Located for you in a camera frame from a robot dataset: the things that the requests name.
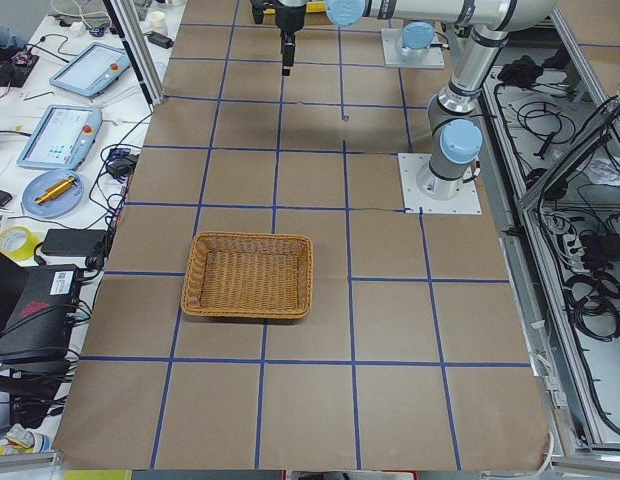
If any near teach pendant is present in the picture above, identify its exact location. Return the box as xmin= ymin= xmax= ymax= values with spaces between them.
xmin=16 ymin=105 xmax=102 ymax=170

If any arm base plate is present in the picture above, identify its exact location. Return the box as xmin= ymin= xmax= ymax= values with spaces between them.
xmin=398 ymin=153 xmax=482 ymax=215
xmin=381 ymin=28 xmax=445 ymax=70

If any lavender white cup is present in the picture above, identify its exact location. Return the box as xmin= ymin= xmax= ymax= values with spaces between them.
xmin=146 ymin=10 xmax=168 ymax=36

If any spare yellow tape roll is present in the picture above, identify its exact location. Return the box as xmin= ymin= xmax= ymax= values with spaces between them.
xmin=0 ymin=226 xmax=40 ymax=262

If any aluminium frame post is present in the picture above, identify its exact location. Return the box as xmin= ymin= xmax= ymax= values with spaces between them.
xmin=103 ymin=0 xmax=164 ymax=107

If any far teach pendant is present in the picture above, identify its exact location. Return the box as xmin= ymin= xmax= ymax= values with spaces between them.
xmin=49 ymin=42 xmax=131 ymax=98

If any black power adapter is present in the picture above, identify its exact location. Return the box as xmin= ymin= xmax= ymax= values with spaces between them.
xmin=41 ymin=229 xmax=106 ymax=257

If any blue plate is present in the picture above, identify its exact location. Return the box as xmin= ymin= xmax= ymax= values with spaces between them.
xmin=21 ymin=170 xmax=85 ymax=219

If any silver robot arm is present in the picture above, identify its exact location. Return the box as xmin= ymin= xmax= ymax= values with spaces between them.
xmin=325 ymin=0 xmax=557 ymax=201
xmin=325 ymin=0 xmax=435 ymax=61

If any black computer box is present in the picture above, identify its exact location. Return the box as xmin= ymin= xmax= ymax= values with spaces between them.
xmin=0 ymin=252 xmax=83 ymax=365

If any brass cylinder tool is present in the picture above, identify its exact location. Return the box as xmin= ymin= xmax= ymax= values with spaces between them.
xmin=35 ymin=176 xmax=77 ymax=205

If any teach pendant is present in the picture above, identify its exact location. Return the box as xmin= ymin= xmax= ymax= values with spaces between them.
xmin=16 ymin=105 xmax=102 ymax=170
xmin=49 ymin=42 xmax=131 ymax=98

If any brown wicker basket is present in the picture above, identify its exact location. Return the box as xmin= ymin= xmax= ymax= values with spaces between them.
xmin=181 ymin=231 xmax=313 ymax=320

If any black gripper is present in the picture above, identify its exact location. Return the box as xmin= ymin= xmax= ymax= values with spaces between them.
xmin=251 ymin=0 xmax=307 ymax=76

